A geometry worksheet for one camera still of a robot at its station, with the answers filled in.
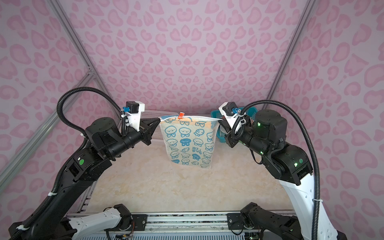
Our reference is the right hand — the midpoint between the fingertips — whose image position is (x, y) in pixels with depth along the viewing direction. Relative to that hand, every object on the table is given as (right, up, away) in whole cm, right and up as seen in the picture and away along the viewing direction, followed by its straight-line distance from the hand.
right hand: (221, 117), depth 52 cm
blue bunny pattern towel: (-12, -9, +14) cm, 21 cm away
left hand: (-21, -1, +2) cm, 21 cm away
